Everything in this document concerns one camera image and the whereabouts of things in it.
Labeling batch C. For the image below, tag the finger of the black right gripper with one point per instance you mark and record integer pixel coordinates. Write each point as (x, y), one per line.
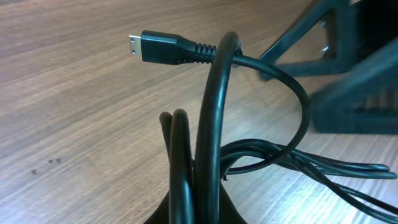
(365, 101)
(321, 41)

